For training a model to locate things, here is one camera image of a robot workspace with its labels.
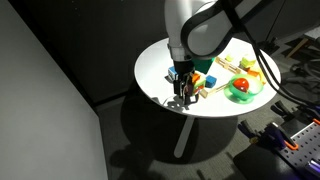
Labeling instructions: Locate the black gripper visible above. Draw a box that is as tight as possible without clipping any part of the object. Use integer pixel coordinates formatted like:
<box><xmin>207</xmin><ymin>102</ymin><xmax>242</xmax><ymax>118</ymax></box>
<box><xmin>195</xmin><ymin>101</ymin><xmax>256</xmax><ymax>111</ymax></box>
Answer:
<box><xmin>173</xmin><ymin>59</ymin><xmax>199</xmax><ymax>104</ymax></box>

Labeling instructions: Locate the red tomato toy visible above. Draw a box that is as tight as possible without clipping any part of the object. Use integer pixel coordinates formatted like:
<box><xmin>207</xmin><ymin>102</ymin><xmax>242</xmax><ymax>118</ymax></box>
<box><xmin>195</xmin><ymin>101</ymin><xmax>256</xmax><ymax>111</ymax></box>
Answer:
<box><xmin>233</xmin><ymin>78</ymin><xmax>249</xmax><ymax>92</ymax></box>

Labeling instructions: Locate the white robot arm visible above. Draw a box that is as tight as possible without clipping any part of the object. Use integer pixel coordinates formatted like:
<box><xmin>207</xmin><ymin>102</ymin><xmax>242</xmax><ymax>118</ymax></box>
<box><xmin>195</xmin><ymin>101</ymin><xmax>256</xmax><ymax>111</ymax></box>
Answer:
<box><xmin>164</xmin><ymin>0</ymin><xmax>267</xmax><ymax>105</ymax></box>

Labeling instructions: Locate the blue and white cube toy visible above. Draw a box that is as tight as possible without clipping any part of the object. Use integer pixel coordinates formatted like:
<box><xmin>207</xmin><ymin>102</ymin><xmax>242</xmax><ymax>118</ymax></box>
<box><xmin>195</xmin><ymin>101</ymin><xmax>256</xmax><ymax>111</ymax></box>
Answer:
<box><xmin>168</xmin><ymin>67</ymin><xmax>178</xmax><ymax>81</ymax></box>

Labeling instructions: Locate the lime green cube block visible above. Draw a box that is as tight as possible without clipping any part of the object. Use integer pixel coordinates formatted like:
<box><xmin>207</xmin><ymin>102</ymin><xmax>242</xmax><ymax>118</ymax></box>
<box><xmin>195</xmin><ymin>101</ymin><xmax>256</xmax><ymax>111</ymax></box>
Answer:
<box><xmin>240</xmin><ymin>56</ymin><xmax>256</xmax><ymax>68</ymax></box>

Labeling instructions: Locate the orange cube block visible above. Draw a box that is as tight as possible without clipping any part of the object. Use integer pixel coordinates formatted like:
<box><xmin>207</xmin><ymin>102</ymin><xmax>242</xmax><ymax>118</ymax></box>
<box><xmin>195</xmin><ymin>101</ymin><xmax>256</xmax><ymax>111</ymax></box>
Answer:
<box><xmin>247</xmin><ymin>69</ymin><xmax>259</xmax><ymax>77</ymax></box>

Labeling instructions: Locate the yellow lemon toy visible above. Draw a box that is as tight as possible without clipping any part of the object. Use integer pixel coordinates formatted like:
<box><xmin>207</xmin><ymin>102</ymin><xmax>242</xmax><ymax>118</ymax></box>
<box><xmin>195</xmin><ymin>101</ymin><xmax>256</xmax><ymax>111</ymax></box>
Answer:
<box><xmin>225</xmin><ymin>54</ymin><xmax>234</xmax><ymax>62</ymax></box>

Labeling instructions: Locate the perforated metal board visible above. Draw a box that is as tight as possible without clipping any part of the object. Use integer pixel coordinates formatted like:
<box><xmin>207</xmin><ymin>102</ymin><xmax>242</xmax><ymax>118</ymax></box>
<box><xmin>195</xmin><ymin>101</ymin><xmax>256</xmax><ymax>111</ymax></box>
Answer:
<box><xmin>277</xmin><ymin>122</ymin><xmax>320</xmax><ymax>180</ymax></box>

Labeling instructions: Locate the yellow banana toy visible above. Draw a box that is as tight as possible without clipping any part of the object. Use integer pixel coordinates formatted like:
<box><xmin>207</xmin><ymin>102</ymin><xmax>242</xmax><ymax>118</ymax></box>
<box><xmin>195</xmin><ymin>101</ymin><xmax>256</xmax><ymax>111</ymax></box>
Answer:
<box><xmin>255</xmin><ymin>66</ymin><xmax>267</xmax><ymax>85</ymax></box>

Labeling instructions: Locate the white round table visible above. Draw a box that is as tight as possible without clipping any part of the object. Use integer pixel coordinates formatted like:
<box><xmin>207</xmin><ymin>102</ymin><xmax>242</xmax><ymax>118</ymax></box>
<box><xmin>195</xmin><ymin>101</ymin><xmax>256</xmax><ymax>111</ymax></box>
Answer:
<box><xmin>134</xmin><ymin>38</ymin><xmax>276</xmax><ymax>158</ymax></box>

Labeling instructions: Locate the purple orange clamp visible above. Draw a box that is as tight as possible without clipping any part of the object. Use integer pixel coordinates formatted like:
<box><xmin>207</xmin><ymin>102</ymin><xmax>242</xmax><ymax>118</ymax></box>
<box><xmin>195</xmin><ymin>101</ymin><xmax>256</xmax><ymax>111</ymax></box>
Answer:
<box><xmin>238</xmin><ymin>120</ymin><xmax>299</xmax><ymax>150</ymax></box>

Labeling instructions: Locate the blue cube block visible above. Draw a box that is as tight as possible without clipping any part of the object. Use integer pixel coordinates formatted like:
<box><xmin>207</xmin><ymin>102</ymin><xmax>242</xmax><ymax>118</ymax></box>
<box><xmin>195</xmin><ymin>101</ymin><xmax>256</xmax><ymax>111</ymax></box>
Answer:
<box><xmin>205</xmin><ymin>75</ymin><xmax>217</xmax><ymax>88</ymax></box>

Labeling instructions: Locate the light wooden tray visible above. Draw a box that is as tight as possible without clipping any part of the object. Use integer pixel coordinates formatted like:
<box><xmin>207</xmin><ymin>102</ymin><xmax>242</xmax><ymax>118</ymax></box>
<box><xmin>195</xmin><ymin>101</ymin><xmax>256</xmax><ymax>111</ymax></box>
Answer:
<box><xmin>200</xmin><ymin>57</ymin><xmax>244</xmax><ymax>98</ymax></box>

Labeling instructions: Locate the green translucent plastic bowl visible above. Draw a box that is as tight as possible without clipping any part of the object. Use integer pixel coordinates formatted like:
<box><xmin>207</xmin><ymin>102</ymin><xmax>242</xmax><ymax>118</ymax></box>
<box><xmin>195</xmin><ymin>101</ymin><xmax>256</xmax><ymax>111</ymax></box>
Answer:
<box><xmin>224</xmin><ymin>74</ymin><xmax>263</xmax><ymax>104</ymax></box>

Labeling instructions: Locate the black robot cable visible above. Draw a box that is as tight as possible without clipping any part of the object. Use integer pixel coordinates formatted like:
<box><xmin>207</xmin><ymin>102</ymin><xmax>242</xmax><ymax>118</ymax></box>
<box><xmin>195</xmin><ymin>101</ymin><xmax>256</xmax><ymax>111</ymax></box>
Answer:
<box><xmin>221</xmin><ymin>0</ymin><xmax>320</xmax><ymax>111</ymax></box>

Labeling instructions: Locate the orange and white cube toy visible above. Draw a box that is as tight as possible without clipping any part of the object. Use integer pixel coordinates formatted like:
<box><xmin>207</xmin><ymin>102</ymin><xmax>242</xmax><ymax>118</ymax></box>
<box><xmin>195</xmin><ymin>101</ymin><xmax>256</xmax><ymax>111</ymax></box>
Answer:
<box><xmin>192</xmin><ymin>72</ymin><xmax>206</xmax><ymax>95</ymax></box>

